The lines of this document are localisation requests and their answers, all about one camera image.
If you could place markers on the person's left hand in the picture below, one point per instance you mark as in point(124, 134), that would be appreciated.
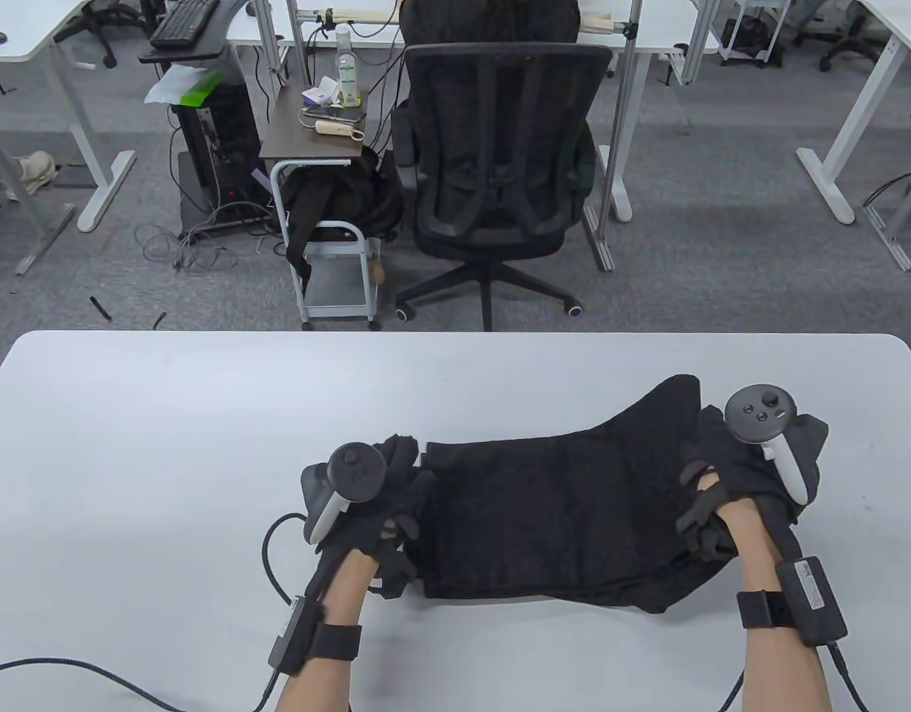
point(396, 512)

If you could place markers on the person's right hand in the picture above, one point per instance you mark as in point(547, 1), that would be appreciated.
point(737, 475)

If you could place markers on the black denim trousers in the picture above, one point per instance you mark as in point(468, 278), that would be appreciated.
point(559, 519)

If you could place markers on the person's left forearm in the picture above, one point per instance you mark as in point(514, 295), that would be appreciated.
point(329, 593)

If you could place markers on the person's right forearm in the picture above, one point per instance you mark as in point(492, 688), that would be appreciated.
point(767, 593)

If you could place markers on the grey white right controller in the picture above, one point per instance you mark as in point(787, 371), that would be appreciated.
point(767, 423)

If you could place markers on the grey white controller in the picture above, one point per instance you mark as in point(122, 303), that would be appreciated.
point(767, 423)
point(340, 482)

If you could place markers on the grey white left controller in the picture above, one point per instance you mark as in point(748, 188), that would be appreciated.
point(340, 482)

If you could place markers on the black mesh office chair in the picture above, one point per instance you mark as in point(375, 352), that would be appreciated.
point(500, 222)

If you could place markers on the black bag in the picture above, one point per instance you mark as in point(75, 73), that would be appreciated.
point(329, 196)

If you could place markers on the black pen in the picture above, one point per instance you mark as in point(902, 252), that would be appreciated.
point(101, 308)

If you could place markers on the black phone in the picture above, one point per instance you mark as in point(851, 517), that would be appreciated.
point(337, 114)

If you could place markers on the white desk with T-foot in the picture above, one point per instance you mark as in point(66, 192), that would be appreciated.
point(871, 89)

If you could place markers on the black computer tower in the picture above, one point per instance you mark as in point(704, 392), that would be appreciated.
point(233, 126)

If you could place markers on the purple white small box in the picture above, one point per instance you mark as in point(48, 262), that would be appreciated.
point(318, 94)

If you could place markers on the white trolley with black bag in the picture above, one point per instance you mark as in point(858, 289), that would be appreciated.
point(748, 33)

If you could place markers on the long white desk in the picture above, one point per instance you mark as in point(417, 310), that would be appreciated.
point(648, 41)

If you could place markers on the clear plastic bottle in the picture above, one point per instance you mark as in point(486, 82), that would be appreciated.
point(346, 70)

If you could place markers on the black swivel chair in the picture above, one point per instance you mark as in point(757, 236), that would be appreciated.
point(96, 26)
point(845, 37)

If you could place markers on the green white plastic bag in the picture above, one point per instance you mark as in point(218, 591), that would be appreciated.
point(185, 85)

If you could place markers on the beige shoe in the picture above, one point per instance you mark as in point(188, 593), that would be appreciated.
point(36, 169)

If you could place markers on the black keyboard tray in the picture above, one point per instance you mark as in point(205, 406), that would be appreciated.
point(222, 37)

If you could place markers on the black keyboard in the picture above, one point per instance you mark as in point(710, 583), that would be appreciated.
point(181, 22)

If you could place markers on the white desk with white legs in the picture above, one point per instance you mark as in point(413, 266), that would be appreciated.
point(25, 30)

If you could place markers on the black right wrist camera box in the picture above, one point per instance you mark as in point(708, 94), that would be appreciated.
point(811, 597)

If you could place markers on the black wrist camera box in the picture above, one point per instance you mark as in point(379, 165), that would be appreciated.
point(811, 597)
point(296, 630)

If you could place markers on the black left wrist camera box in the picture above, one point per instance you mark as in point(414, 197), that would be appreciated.
point(296, 630)

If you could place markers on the aluminium frame post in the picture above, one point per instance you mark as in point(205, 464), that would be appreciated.
point(620, 148)

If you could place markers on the brown-top white-frame side cart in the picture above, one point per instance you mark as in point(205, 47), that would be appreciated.
point(307, 144)

